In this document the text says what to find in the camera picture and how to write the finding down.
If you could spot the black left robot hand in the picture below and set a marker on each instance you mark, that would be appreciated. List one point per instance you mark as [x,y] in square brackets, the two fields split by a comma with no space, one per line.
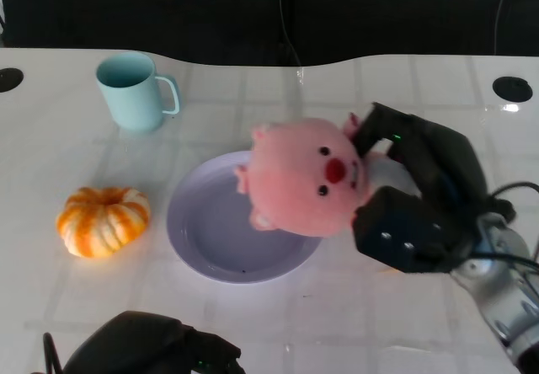
[147,344]

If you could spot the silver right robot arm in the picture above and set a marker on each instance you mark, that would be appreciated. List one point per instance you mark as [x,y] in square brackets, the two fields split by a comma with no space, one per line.
[501,281]

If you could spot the orange white striped pumpkin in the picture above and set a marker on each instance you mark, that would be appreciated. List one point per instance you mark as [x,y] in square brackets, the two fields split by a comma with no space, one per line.
[103,222]

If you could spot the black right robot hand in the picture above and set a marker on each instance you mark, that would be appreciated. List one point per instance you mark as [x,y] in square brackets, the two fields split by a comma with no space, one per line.
[425,197]

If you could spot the light blue plastic mug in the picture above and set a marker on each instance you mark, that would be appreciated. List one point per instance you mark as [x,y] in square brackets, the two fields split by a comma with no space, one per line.
[130,94]

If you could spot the lavender plastic plate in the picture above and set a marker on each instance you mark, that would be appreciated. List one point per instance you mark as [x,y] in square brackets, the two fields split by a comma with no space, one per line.
[236,239]

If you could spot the pink plush beaver doll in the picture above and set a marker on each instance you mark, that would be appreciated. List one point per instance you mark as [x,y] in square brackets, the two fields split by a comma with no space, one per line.
[303,176]

